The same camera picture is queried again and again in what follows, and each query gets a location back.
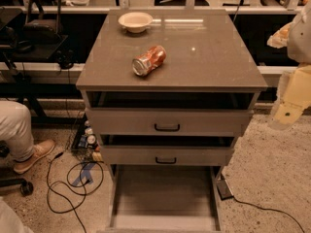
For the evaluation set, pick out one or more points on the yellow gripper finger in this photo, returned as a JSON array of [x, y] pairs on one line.
[[293, 97]]

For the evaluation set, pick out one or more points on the crushed red coke can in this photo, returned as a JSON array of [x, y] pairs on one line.
[[145, 63]]

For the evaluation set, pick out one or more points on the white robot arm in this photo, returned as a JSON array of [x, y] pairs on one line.
[[296, 37]]

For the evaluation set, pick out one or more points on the grey drawer cabinet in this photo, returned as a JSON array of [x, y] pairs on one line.
[[207, 66]]

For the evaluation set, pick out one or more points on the grey open bottom drawer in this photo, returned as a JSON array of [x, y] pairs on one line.
[[164, 199]]

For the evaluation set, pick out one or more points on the grey middle drawer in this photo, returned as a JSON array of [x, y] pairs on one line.
[[167, 156]]

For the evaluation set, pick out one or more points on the grey top drawer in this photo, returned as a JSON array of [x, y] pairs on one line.
[[172, 122]]

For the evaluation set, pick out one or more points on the white bowl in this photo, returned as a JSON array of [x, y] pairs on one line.
[[135, 22]]

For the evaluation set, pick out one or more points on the tray of small bottles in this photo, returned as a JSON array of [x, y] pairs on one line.
[[85, 145]]

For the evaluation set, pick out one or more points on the black headphones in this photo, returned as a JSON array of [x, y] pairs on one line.
[[64, 59]]

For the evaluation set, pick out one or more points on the tan shoe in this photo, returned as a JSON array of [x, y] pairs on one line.
[[34, 154]]

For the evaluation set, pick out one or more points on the black bag on shelf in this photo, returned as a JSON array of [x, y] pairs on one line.
[[37, 28]]

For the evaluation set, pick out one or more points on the person's leg beige trousers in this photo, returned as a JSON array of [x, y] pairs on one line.
[[15, 130]]

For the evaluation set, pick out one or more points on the black office chair base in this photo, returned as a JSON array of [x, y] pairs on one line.
[[26, 188]]

